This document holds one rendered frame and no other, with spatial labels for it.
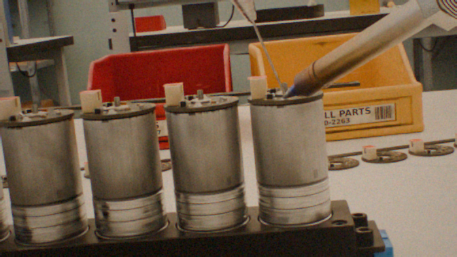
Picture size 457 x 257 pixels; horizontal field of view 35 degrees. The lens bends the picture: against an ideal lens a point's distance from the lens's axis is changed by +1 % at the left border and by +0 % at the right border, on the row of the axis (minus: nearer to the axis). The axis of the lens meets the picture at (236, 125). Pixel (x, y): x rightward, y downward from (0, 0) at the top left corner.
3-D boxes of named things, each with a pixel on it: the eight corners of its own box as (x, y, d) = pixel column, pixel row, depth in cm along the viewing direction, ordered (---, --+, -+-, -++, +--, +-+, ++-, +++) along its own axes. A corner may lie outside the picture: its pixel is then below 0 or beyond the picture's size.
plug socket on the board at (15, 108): (22, 118, 24) (18, 98, 24) (-4, 121, 24) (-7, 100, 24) (30, 115, 25) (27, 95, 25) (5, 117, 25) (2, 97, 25)
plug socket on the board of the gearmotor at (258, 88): (275, 97, 24) (273, 77, 23) (248, 100, 24) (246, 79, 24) (275, 94, 24) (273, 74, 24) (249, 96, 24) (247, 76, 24)
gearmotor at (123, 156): (164, 262, 24) (147, 108, 23) (91, 267, 24) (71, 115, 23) (175, 237, 26) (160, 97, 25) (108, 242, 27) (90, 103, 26)
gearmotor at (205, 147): (249, 255, 24) (234, 100, 23) (175, 261, 24) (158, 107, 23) (252, 232, 26) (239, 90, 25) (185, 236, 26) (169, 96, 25)
